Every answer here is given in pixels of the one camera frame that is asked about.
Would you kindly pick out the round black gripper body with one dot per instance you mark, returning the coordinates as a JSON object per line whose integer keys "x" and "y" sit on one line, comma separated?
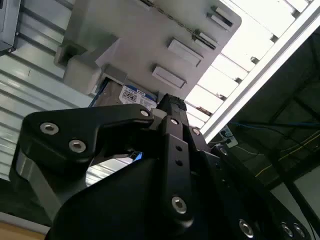
{"x": 112, "y": 212}

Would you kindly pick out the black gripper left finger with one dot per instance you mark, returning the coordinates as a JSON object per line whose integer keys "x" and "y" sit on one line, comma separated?
{"x": 62, "y": 130}

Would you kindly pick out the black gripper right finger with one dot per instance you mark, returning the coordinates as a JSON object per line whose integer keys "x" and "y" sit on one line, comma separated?
{"x": 200, "y": 140}

